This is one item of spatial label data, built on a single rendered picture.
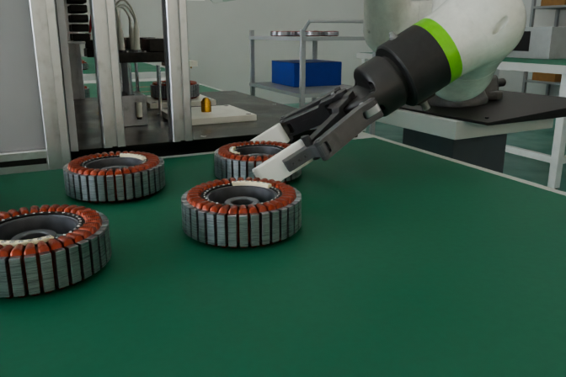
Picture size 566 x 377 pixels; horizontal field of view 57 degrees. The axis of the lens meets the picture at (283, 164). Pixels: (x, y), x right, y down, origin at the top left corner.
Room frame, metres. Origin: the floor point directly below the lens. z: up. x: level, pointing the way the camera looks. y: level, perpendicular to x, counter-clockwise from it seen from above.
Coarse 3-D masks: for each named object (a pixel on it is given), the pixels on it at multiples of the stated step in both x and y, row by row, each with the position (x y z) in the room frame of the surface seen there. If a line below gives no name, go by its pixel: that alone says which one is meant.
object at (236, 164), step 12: (228, 144) 0.68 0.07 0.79; (240, 144) 0.68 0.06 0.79; (252, 144) 0.69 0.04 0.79; (264, 144) 0.69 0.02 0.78; (276, 144) 0.68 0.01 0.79; (288, 144) 0.68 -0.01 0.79; (216, 156) 0.63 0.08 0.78; (228, 156) 0.61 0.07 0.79; (240, 156) 0.61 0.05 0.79; (252, 156) 0.61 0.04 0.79; (264, 156) 0.61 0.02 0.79; (216, 168) 0.63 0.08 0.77; (228, 168) 0.61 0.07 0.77; (240, 168) 0.60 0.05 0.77; (252, 168) 0.60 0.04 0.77; (288, 180) 0.61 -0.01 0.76
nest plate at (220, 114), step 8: (192, 112) 1.00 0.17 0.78; (200, 112) 1.00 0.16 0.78; (208, 112) 1.00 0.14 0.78; (216, 112) 1.00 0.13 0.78; (224, 112) 1.00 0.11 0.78; (232, 112) 1.00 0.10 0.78; (240, 112) 1.00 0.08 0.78; (248, 112) 1.00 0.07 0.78; (192, 120) 0.92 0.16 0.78; (200, 120) 0.92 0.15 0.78; (208, 120) 0.93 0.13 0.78; (216, 120) 0.94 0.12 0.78; (224, 120) 0.94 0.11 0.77; (232, 120) 0.95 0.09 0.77; (240, 120) 0.96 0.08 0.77; (248, 120) 0.96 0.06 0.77
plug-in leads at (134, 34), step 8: (120, 0) 0.92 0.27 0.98; (128, 8) 0.94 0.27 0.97; (128, 16) 0.96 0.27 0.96; (120, 24) 0.92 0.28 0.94; (136, 24) 0.92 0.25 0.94; (120, 32) 0.92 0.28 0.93; (136, 32) 0.92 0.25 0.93; (120, 40) 0.92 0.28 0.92; (136, 40) 0.92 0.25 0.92; (120, 48) 0.92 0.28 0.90; (136, 48) 0.92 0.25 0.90
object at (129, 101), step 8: (128, 96) 0.91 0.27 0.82; (136, 96) 0.91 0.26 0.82; (144, 96) 0.92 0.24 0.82; (128, 104) 0.91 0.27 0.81; (144, 104) 0.92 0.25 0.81; (128, 112) 0.91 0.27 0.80; (144, 112) 0.92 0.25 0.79; (128, 120) 0.91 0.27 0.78; (136, 120) 0.91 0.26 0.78; (144, 120) 0.92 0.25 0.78
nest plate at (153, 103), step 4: (148, 96) 1.25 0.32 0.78; (200, 96) 1.25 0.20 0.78; (204, 96) 1.25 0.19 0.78; (148, 100) 1.17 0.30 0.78; (152, 100) 1.17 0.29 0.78; (156, 100) 1.17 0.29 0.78; (164, 100) 1.17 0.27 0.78; (192, 100) 1.17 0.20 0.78; (196, 100) 1.17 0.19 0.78; (200, 100) 1.17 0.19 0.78; (212, 100) 1.18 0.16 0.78; (148, 104) 1.14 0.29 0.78; (152, 104) 1.13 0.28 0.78; (156, 104) 1.13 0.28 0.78; (164, 104) 1.14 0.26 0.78; (192, 104) 1.16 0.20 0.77; (196, 104) 1.17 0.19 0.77; (200, 104) 1.17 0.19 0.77; (212, 104) 1.18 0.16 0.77; (152, 108) 1.13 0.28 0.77; (156, 108) 1.13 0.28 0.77
